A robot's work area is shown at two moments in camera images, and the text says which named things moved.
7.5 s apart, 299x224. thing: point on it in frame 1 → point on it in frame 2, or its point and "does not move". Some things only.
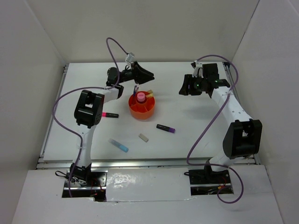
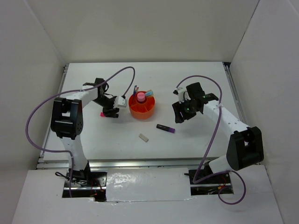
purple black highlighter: [166, 128] does not move
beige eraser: [143, 137] does not move
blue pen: [134, 90] does not move
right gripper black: [188, 80] → [177, 108]
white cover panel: [147, 184] does not move
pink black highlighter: [105, 114] does not move
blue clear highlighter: [118, 145] → [150, 93]
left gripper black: [140, 71] → [108, 112]
